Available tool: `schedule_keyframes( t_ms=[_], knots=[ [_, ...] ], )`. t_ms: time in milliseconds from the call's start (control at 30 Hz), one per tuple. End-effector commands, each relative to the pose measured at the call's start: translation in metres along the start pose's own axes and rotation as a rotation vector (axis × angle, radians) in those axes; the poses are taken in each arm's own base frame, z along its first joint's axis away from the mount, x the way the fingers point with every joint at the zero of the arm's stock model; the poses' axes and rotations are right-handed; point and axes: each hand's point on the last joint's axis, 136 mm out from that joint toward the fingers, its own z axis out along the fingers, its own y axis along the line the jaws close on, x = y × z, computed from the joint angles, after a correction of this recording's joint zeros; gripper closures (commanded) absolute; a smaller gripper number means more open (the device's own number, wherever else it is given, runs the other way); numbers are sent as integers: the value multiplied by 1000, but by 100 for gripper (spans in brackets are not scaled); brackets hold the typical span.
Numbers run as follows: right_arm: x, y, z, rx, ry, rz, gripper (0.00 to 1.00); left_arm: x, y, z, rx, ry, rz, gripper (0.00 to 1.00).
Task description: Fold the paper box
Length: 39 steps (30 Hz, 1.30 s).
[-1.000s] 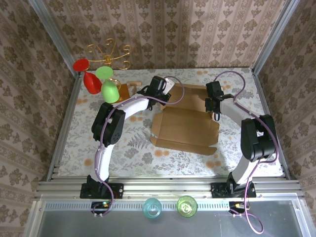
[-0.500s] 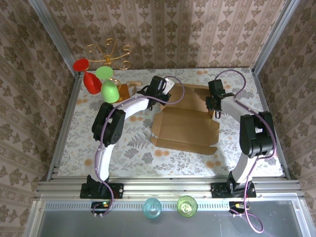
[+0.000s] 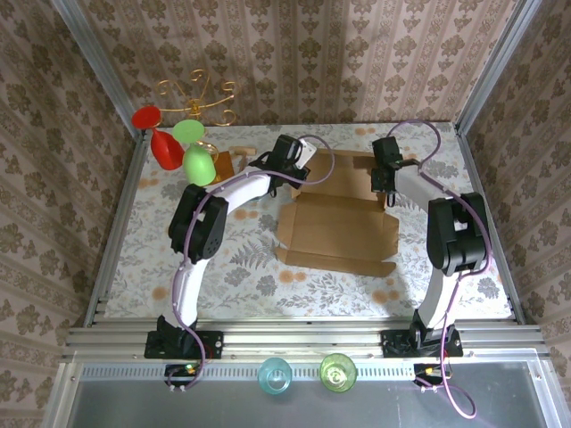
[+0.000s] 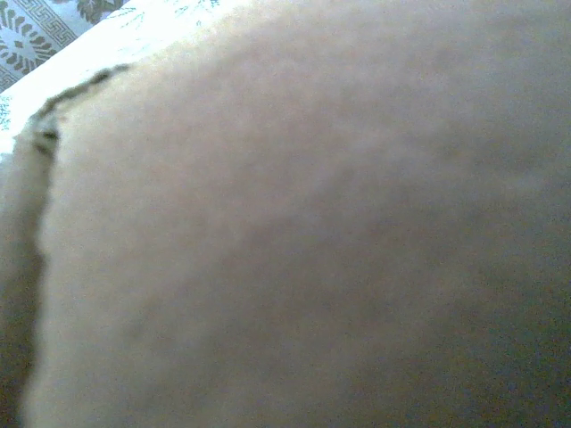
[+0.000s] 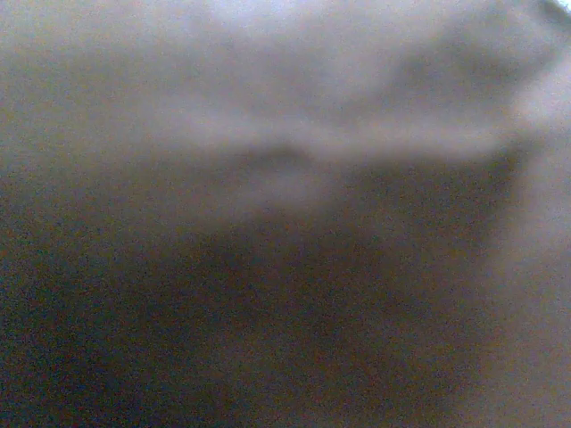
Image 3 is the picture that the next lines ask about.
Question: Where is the brown cardboard box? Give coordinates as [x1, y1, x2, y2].
[272, 149, 399, 278]

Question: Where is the amber transparent box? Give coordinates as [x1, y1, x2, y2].
[198, 142, 236, 186]

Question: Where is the small wooden mallet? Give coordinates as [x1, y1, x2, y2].
[229, 146, 258, 173]

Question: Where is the green plastic wine glass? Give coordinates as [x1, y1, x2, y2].
[172, 119, 215, 187]

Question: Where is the red plastic wine glass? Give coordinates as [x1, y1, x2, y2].
[131, 105, 186, 171]

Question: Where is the floral table cover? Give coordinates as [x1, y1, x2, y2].
[104, 122, 514, 320]

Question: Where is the green transparent cup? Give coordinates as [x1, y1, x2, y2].
[319, 352, 358, 394]

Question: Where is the blue transparent cup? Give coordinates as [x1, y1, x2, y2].
[257, 356, 294, 394]

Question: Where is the small black controller board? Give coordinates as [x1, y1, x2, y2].
[164, 363, 202, 378]

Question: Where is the grey metal panel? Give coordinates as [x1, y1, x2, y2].
[73, 360, 550, 428]

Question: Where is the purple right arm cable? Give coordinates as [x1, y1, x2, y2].
[387, 119, 494, 423]

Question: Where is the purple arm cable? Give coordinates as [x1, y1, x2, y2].
[167, 133, 335, 393]
[387, 119, 494, 423]

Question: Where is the gold wire glass rack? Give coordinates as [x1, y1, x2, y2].
[154, 69, 238, 128]

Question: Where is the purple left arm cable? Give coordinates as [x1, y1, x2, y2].
[167, 133, 335, 393]

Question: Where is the aluminium frame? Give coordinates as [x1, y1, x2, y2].
[42, 0, 554, 428]

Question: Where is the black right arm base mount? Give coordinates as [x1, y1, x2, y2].
[381, 320, 465, 359]

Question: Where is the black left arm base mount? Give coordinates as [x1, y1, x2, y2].
[143, 314, 224, 359]

